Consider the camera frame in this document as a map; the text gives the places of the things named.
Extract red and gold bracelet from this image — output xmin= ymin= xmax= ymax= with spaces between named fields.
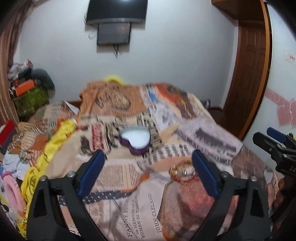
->
xmin=169 ymin=159 xmax=201 ymax=186

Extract yellow cloth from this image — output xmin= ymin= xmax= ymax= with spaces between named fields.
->
xmin=17 ymin=120 xmax=77 ymax=238

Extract yellow pillow behind bed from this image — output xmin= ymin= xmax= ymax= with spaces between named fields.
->
xmin=104 ymin=75 xmax=125 ymax=85

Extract printed newspaper-pattern bedspread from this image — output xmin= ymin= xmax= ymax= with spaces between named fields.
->
xmin=1 ymin=81 xmax=279 ymax=240

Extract orange box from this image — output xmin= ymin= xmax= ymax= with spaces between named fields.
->
xmin=16 ymin=79 xmax=35 ymax=96

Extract brown wooden door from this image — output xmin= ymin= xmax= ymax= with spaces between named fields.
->
xmin=212 ymin=1 xmax=271 ymax=140

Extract dark grey bag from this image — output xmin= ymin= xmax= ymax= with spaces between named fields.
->
xmin=32 ymin=69 xmax=56 ymax=99

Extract brown striped curtain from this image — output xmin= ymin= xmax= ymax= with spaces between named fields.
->
xmin=1 ymin=1 xmax=33 ymax=125

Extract grey box under television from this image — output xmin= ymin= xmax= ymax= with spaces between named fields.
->
xmin=97 ymin=23 xmax=132 ymax=46

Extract pink heart wall stickers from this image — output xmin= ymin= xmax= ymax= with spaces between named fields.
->
xmin=264 ymin=88 xmax=295 ymax=129

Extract wall-mounted black television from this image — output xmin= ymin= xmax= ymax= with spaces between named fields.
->
xmin=86 ymin=0 xmax=148 ymax=24

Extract pink fluffy item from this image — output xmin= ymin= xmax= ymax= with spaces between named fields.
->
xmin=1 ymin=172 xmax=27 ymax=213

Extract green patterned box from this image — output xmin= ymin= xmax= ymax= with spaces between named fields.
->
xmin=13 ymin=87 xmax=48 ymax=116

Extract red box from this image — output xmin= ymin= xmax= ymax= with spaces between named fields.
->
xmin=0 ymin=120 xmax=16 ymax=148

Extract purple heart-shaped jewelry box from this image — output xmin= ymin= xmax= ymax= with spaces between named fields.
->
xmin=118 ymin=126 xmax=151 ymax=156

